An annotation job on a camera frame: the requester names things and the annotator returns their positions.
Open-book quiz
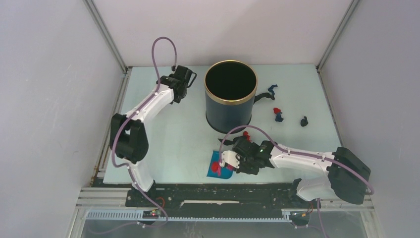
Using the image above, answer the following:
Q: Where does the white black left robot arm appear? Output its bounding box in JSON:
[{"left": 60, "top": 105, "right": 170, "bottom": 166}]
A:
[{"left": 109, "top": 65, "right": 197, "bottom": 207}]

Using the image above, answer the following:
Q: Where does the red scrap near bin base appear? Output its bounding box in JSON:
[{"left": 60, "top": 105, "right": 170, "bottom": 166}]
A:
[{"left": 243, "top": 131, "right": 252, "bottom": 142}]

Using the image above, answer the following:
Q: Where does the black paper scrap by bin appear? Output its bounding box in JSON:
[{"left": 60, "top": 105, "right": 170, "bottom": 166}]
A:
[{"left": 254, "top": 92, "right": 275, "bottom": 104}]

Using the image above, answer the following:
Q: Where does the aluminium frame post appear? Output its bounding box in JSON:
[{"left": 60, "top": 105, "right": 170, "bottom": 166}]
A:
[
  {"left": 82, "top": 0, "right": 128, "bottom": 73},
  {"left": 316, "top": 0, "right": 361, "bottom": 73}
]

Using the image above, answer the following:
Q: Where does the black paper scrap right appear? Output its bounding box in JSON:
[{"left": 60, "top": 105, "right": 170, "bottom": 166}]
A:
[{"left": 300, "top": 116, "right": 309, "bottom": 127}]

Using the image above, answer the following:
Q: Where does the small electronics board right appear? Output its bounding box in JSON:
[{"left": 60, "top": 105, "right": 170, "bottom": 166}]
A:
[{"left": 290, "top": 212, "right": 310, "bottom": 219}]

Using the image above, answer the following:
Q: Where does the right aluminium frame post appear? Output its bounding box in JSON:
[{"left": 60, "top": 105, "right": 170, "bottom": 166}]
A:
[{"left": 316, "top": 0, "right": 361, "bottom": 73}]

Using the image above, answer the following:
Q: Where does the aluminium front rail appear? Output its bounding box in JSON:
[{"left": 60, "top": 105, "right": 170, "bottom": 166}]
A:
[{"left": 76, "top": 187, "right": 374, "bottom": 212}]

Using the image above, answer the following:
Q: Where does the black paper scrap far left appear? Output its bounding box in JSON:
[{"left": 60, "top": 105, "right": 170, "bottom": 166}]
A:
[{"left": 218, "top": 137, "right": 239, "bottom": 146}]

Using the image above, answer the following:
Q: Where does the dark blue gold-rimmed bin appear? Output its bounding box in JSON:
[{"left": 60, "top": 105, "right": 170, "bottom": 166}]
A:
[{"left": 204, "top": 60, "right": 258, "bottom": 134}]

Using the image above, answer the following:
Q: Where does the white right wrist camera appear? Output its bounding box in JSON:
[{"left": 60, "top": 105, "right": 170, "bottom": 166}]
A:
[{"left": 219, "top": 150, "right": 240, "bottom": 169}]

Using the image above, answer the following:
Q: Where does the left aluminium frame post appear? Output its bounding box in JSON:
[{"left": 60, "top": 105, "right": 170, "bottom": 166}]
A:
[{"left": 82, "top": 0, "right": 128, "bottom": 73}]

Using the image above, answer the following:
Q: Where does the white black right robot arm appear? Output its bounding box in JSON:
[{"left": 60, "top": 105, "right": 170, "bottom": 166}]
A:
[{"left": 219, "top": 138, "right": 371, "bottom": 207}]

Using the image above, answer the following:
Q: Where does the small electronics board left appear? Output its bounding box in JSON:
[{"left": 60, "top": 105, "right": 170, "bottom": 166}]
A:
[{"left": 142, "top": 211, "right": 159, "bottom": 219}]

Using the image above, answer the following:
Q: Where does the blue dustpan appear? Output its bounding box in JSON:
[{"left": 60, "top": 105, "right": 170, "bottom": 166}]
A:
[{"left": 207, "top": 151, "right": 233, "bottom": 179}]

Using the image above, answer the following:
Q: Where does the small electronics board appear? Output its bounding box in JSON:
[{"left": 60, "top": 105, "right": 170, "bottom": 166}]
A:
[
  {"left": 142, "top": 211, "right": 159, "bottom": 219},
  {"left": 290, "top": 212, "right": 310, "bottom": 219}
]

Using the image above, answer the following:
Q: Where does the grey slotted cable duct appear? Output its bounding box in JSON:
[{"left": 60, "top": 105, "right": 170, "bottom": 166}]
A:
[{"left": 85, "top": 209, "right": 291, "bottom": 222}]

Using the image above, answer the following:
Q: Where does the red paper scrap centre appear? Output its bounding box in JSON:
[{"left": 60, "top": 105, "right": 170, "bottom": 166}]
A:
[{"left": 210, "top": 161, "right": 221, "bottom": 175}]

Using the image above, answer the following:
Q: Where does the black mounting base plate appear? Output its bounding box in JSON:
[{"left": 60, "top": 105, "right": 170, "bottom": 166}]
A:
[{"left": 125, "top": 183, "right": 316, "bottom": 218}]

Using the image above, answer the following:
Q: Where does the dark blue paper scrap right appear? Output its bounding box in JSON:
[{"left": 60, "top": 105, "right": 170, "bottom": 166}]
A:
[{"left": 275, "top": 113, "right": 284, "bottom": 122}]

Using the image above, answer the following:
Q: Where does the blue paper scrap far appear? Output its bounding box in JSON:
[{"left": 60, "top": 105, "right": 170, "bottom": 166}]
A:
[{"left": 268, "top": 84, "right": 278, "bottom": 95}]

